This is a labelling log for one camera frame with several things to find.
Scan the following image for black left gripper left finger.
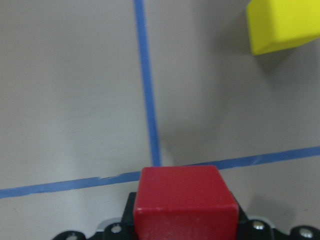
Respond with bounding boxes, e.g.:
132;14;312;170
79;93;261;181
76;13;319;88
52;192;137;240

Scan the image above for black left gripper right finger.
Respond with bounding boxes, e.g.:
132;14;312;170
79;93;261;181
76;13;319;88
236;204;320;240

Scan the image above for red wooden block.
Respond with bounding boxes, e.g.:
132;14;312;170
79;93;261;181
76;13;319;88
133;165;240;240

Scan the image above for yellow wooden block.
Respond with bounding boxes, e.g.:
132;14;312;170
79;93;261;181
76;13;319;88
246;0;320;56

